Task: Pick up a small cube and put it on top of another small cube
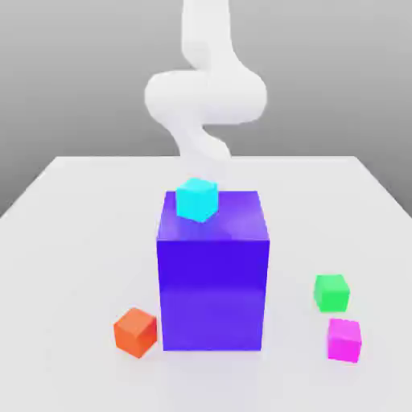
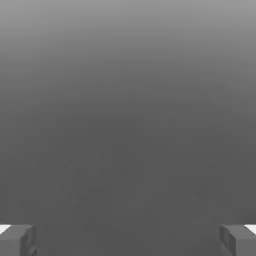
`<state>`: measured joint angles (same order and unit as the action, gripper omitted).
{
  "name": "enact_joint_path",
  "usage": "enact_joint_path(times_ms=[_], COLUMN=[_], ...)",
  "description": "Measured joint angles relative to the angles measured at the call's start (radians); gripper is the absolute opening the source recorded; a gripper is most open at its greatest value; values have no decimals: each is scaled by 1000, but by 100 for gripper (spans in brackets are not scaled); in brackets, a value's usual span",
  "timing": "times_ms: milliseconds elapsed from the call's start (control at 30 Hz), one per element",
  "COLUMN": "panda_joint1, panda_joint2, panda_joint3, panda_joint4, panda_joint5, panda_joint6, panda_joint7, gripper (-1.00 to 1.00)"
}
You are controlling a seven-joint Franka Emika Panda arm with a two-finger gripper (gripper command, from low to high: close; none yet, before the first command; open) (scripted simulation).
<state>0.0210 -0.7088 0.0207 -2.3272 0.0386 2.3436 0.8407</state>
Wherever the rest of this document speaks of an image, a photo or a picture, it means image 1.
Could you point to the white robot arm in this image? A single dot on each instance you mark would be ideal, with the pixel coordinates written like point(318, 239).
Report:
point(206, 96)

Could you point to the small cyan cube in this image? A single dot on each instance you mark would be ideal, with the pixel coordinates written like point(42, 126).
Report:
point(196, 201)

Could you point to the small orange cube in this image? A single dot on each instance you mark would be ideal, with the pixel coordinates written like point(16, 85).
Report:
point(135, 333)

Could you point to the small green cube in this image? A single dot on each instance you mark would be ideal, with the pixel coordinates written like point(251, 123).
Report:
point(331, 293)

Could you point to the small magenta cube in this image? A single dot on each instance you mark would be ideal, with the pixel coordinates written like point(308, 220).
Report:
point(343, 340)

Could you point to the large blue box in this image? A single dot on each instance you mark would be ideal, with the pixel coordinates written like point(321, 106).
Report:
point(212, 289)

